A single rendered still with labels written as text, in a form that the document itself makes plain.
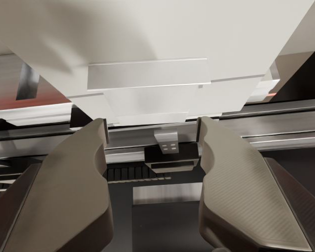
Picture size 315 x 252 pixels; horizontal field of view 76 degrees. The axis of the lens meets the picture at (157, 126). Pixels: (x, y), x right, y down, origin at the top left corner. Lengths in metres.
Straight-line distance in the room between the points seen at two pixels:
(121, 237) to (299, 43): 0.72
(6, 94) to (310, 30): 0.45
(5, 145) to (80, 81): 0.54
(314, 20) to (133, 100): 0.28
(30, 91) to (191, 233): 0.30
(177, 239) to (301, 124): 0.43
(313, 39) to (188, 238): 0.35
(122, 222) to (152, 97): 0.64
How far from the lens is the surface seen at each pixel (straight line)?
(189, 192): 0.26
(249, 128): 0.54
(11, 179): 0.61
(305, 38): 0.41
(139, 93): 0.19
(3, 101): 0.35
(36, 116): 0.36
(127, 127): 0.29
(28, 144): 0.65
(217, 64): 0.17
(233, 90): 0.21
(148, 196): 0.26
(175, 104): 0.22
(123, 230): 0.79
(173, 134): 0.31
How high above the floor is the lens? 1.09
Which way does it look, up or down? 19 degrees down
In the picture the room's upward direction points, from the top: 176 degrees clockwise
